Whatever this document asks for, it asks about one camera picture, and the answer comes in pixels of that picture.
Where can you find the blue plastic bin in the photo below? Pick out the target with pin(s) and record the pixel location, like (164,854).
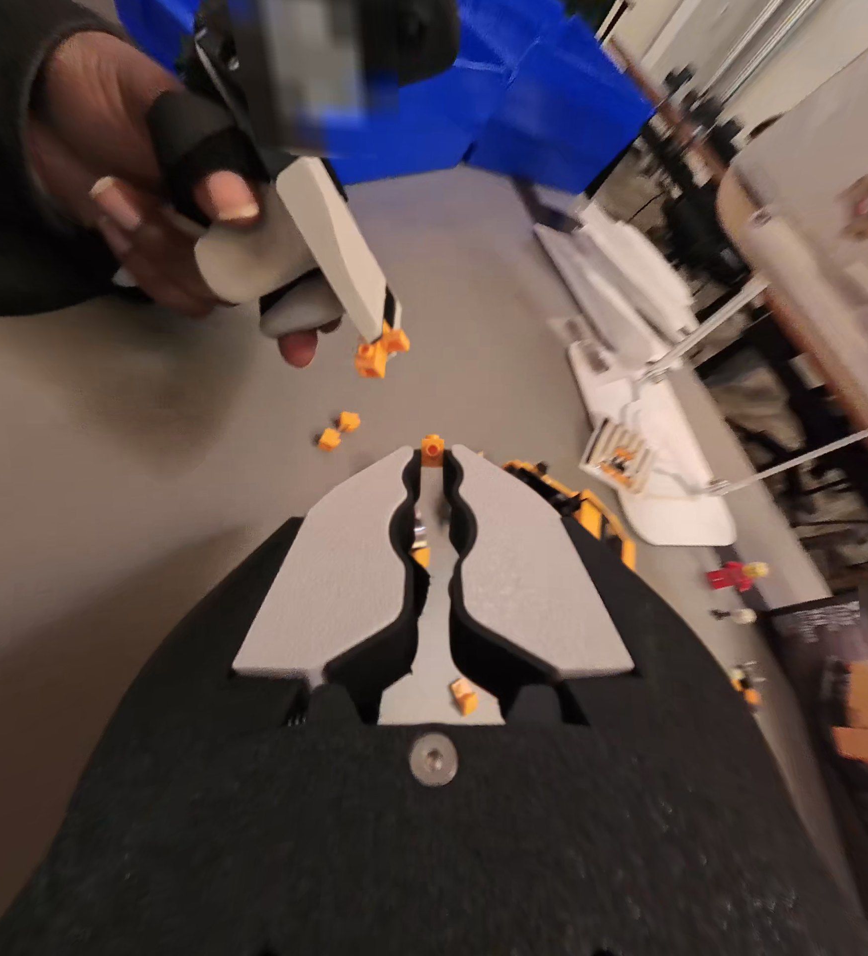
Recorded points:
(568,112)
(404,134)

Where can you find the sticker sheet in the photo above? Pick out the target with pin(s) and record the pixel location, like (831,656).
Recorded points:
(617,455)

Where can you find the white book stand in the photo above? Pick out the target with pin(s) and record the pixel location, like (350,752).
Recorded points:
(673,515)

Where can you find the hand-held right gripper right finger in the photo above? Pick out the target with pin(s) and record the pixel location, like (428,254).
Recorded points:
(538,582)

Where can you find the red lego minifigure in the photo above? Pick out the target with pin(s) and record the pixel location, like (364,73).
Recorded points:
(729,577)

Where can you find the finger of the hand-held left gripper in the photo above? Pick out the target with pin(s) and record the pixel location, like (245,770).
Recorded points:
(336,239)

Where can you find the small orange black lego assembly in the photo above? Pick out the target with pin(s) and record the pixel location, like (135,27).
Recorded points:
(749,694)

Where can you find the orange lego car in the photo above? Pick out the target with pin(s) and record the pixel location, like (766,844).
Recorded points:
(598,515)

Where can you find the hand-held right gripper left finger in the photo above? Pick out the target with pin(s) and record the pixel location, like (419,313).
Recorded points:
(329,582)

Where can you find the person's left hand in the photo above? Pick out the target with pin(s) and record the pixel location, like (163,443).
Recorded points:
(90,134)

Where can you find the small black lego wrench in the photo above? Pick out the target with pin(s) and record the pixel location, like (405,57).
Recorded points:
(740,616)

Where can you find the white instruction booklet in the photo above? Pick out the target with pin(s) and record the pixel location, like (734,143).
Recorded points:
(837,134)

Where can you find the black lego set box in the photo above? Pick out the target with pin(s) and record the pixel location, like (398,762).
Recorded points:
(837,650)

